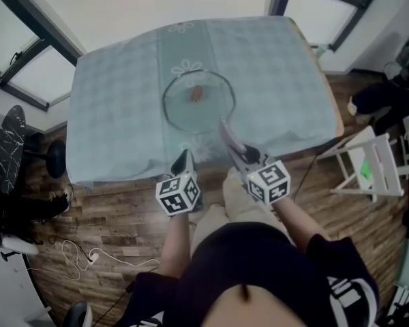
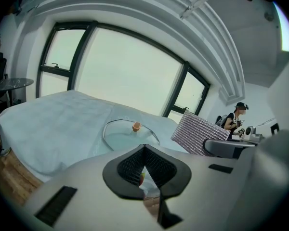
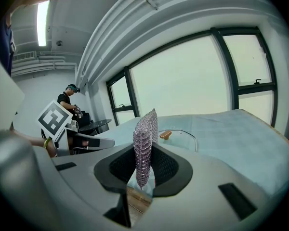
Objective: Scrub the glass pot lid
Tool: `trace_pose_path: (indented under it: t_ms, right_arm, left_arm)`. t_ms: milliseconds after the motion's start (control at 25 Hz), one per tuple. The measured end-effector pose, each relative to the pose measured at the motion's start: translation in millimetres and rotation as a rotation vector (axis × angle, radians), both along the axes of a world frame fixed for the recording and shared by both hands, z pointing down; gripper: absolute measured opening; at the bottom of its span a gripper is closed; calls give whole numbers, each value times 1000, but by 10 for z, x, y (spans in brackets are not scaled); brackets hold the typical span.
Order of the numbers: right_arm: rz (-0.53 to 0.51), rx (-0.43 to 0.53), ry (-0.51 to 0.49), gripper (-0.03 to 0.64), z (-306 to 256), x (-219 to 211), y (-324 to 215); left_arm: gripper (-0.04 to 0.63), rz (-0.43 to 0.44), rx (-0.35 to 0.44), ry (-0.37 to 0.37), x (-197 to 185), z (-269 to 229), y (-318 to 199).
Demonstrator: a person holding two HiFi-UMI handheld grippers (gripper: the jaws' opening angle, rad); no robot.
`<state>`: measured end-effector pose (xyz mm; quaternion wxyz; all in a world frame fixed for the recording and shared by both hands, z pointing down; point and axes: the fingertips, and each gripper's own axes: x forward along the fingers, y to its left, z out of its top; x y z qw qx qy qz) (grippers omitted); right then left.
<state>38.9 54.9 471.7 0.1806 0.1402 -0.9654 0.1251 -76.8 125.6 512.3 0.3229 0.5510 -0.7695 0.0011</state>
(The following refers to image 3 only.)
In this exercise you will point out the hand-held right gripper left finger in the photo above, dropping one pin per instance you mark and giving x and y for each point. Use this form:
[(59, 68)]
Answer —
[(82, 191)]

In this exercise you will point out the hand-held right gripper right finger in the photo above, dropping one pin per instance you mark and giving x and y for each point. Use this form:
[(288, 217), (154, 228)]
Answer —
[(207, 201)]

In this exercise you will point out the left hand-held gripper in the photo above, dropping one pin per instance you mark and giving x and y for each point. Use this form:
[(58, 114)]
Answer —
[(54, 121)]

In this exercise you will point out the pink cleaning cloth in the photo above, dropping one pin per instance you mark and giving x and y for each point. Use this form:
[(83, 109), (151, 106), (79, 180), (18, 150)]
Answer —
[(144, 148)]

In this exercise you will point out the glass pot lid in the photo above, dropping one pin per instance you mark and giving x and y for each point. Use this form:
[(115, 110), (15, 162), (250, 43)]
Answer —
[(183, 139)]

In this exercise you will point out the person's left forearm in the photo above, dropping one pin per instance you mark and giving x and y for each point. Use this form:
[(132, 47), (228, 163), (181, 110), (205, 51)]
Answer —
[(31, 139)]

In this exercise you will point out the black marble round table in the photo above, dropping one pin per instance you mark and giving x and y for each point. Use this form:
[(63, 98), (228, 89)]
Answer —
[(96, 125)]

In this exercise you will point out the yellowish wrist band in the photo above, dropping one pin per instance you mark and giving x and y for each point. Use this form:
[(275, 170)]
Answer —
[(47, 143)]

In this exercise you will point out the black framed window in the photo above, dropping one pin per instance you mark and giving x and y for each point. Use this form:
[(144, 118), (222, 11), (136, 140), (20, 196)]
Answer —
[(121, 97), (250, 76)]

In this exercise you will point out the light blue floral tablecloth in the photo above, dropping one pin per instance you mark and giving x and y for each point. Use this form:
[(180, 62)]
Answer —
[(231, 138)]

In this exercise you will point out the wooden table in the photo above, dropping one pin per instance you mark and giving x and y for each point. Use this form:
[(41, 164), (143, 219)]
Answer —
[(274, 131)]

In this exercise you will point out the round ceiling detector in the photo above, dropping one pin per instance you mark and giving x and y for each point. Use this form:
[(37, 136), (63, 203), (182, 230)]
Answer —
[(59, 42)]

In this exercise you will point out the ceiling air vent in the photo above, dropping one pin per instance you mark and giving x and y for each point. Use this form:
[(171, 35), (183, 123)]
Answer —
[(24, 55)]

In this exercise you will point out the ceiling light panel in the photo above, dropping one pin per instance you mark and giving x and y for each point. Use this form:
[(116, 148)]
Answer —
[(43, 23)]

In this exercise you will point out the person's torso in dark shirt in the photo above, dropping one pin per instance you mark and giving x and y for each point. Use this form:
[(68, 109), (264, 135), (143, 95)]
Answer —
[(4, 47)]

